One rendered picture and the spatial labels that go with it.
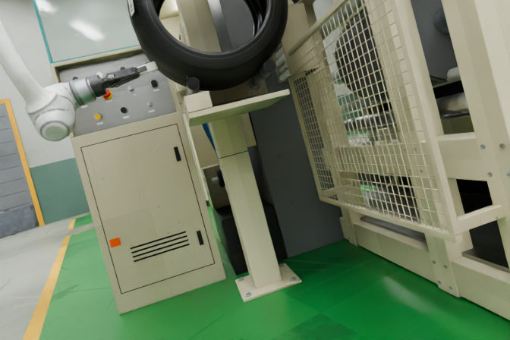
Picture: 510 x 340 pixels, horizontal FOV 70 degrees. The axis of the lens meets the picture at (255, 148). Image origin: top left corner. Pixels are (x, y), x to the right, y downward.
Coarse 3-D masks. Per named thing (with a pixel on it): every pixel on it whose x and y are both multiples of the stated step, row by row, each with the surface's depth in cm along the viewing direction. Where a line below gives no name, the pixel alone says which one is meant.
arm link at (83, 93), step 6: (84, 78) 126; (72, 84) 125; (78, 84) 125; (84, 84) 125; (72, 90) 124; (78, 90) 125; (84, 90) 125; (90, 90) 127; (78, 96) 125; (84, 96) 126; (90, 96) 127; (78, 102) 127; (84, 102) 128
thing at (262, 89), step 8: (248, 80) 164; (264, 80) 166; (232, 88) 163; (240, 88) 163; (248, 88) 164; (264, 88) 165; (216, 96) 161; (224, 96) 162; (232, 96) 163; (240, 96) 163; (248, 96) 164; (216, 104) 161
